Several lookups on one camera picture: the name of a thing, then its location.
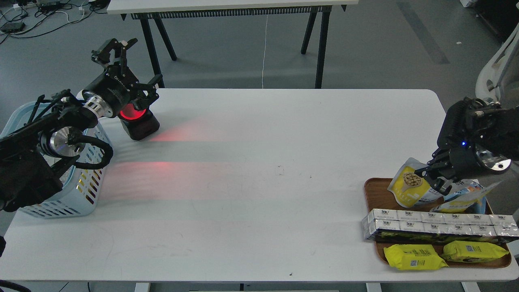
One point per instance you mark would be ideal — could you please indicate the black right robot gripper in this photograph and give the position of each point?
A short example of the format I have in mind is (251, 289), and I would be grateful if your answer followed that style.
(460, 159)

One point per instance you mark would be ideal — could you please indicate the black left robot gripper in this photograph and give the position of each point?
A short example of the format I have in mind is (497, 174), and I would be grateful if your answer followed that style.
(117, 86)

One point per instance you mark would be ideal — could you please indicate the yellow white snack pouch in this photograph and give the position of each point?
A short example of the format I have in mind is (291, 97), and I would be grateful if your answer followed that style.
(409, 189)

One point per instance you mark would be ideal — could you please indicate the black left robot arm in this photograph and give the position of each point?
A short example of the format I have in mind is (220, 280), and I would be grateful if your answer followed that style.
(34, 157)

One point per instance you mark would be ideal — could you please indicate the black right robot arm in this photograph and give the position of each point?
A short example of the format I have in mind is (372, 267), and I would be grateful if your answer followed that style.
(477, 139)

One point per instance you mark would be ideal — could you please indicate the yellow snack pouch on tray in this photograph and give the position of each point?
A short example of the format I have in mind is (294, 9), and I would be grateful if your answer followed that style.
(466, 199)

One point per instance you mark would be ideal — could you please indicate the blue snack pouch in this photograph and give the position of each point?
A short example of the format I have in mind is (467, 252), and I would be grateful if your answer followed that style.
(477, 208)

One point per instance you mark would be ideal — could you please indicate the silver boxed snack multipack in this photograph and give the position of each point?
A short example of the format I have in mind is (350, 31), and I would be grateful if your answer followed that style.
(405, 226)

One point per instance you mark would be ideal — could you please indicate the light blue plastic basket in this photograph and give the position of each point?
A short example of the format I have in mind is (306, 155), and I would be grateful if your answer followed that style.
(80, 193)

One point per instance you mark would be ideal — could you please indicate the black barcode scanner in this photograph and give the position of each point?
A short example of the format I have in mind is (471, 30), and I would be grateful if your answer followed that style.
(138, 124)

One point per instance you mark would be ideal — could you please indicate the brown wooden tray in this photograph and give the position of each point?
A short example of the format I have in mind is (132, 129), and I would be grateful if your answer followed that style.
(377, 196)

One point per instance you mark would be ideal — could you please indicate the background table with black legs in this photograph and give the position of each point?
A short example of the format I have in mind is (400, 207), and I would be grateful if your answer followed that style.
(157, 10)

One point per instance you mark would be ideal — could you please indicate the yellow packet right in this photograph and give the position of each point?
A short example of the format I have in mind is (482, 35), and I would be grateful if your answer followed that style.
(471, 251)

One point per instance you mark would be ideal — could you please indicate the yellow packet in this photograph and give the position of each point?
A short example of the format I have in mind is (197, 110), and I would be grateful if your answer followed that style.
(413, 257)
(471, 251)

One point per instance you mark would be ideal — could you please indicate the yellow packet left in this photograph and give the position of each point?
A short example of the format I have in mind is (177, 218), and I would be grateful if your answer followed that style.
(413, 257)

